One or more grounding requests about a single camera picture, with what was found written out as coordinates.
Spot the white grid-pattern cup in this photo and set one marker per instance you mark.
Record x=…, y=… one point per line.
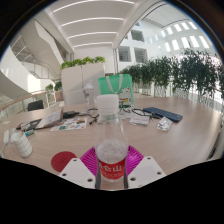
x=22, y=145

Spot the white chair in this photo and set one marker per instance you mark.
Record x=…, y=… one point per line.
x=74, y=97

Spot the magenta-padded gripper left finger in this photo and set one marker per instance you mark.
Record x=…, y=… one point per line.
x=75, y=171

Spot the wooden planter with plants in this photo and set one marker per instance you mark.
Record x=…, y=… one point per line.
x=58, y=93

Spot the white cabinet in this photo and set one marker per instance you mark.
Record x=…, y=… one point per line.
x=81, y=78

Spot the teal tube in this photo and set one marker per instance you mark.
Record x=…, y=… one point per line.
x=29, y=132

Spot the colourful sticker sheet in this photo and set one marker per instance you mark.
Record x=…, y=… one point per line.
x=68, y=124

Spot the white flat plastic packet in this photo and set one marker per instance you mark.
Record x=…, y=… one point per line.
x=139, y=120

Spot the ceiling light strips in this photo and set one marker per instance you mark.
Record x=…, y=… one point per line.
x=91, y=21

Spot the clear plastic jug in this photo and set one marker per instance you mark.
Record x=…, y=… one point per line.
x=88, y=95

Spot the green tote bag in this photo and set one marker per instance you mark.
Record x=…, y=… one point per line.
x=115, y=85

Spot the clear red-label water bottle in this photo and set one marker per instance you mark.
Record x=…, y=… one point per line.
x=111, y=150

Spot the green plants atop cabinet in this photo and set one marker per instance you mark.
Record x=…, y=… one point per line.
x=83, y=61

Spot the flat round red coaster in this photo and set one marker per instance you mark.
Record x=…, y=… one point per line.
x=61, y=161

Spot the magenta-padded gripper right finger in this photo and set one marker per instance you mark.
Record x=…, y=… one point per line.
x=146, y=171

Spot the clear plastic packet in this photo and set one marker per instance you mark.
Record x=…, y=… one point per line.
x=164, y=123

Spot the white power strip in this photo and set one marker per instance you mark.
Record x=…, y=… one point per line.
x=6, y=136

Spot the black notebook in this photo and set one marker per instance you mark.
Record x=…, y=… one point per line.
x=31, y=124

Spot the black chair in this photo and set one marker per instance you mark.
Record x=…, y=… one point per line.
x=35, y=105

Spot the open printed booklet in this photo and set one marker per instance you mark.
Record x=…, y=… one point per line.
x=50, y=119

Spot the green plant hedge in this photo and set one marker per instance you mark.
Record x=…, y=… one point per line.
x=186, y=71

